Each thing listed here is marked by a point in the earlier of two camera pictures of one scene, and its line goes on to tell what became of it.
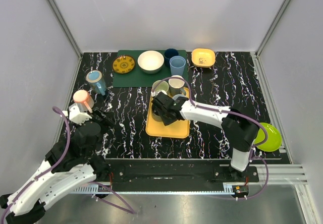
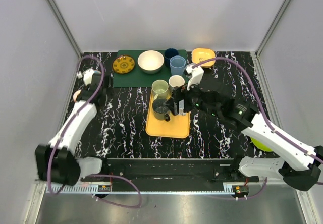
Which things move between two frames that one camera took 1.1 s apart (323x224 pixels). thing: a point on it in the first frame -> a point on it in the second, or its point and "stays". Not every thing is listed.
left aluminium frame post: [61, 19] stays
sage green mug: [163, 85] stays
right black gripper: [167, 122] -> [178, 96]
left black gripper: [100, 116] -> [106, 81]
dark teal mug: [157, 113] stays
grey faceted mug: [176, 85] stays
